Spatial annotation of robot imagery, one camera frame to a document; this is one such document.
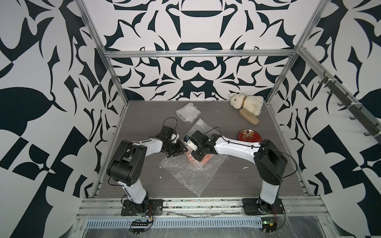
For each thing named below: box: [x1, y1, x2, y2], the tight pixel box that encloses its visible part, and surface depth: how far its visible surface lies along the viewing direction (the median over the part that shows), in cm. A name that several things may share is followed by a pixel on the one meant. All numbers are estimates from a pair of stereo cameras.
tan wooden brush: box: [238, 108, 260, 126], surface depth 110 cm
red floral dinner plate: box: [237, 128, 263, 143], surface depth 104 cm
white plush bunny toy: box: [228, 92, 264, 117], surface depth 113 cm
